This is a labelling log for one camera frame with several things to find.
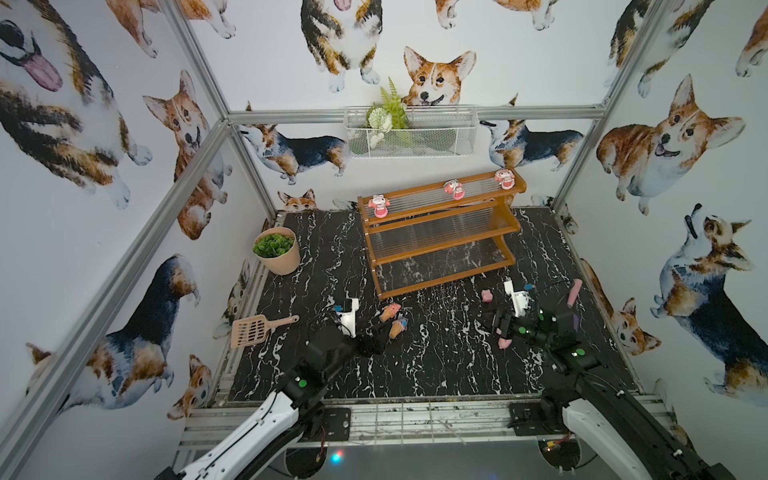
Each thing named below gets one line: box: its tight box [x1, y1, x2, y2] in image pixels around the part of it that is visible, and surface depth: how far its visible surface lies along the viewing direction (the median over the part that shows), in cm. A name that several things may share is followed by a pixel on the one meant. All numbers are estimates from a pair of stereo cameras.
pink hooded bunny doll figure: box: [368, 194, 391, 219], surface depth 81 cm
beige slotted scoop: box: [231, 314, 300, 349], surface depth 92 cm
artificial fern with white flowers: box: [365, 76, 409, 149], surface depth 84 cm
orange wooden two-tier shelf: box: [358, 168, 527, 300], surface depth 102 cm
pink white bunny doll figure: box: [494, 169, 516, 190], surface depth 89 cm
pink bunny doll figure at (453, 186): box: [442, 178, 466, 201], surface depth 86 cm
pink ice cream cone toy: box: [379, 303, 402, 322], surface depth 93 cm
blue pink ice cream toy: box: [389, 318, 409, 339], surface depth 89 cm
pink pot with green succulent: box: [253, 227, 300, 276], surface depth 96 cm
